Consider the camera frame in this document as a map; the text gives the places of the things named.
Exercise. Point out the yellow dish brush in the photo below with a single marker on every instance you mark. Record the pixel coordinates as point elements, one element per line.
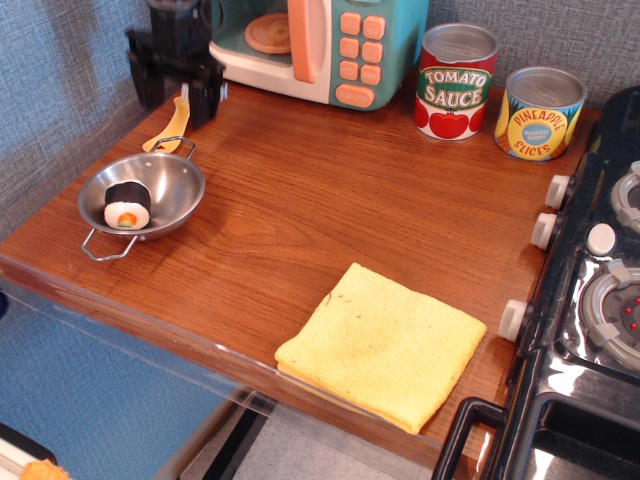
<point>170,127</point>

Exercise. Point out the white stove knob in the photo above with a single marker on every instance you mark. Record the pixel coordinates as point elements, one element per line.
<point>556,191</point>
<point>512,318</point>
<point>543,229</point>

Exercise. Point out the toy sushi roll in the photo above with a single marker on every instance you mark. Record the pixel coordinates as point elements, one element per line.
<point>127,206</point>

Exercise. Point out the pineapple slices can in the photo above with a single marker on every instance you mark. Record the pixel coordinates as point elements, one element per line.
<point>539,112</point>

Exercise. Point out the black toy stove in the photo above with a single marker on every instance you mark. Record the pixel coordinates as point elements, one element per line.
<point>572,408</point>

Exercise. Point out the white stove knob middle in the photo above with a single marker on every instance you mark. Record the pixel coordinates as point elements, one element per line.
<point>543,229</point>

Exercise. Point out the white stove knob top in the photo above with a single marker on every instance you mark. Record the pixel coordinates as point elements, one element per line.
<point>556,191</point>

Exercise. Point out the yellow folded cloth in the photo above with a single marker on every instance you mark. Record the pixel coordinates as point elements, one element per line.
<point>384,348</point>

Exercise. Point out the tomato sauce can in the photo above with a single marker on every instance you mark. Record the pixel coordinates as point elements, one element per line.
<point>454,79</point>

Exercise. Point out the white stove knob bottom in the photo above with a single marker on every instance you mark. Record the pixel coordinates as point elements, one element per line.
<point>512,318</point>

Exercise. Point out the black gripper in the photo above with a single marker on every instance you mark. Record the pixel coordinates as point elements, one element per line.
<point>176,46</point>

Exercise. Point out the orange plush object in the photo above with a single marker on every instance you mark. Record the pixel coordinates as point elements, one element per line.
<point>43,470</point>

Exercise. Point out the teal toy microwave oven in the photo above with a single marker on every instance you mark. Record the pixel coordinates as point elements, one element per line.
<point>350,54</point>

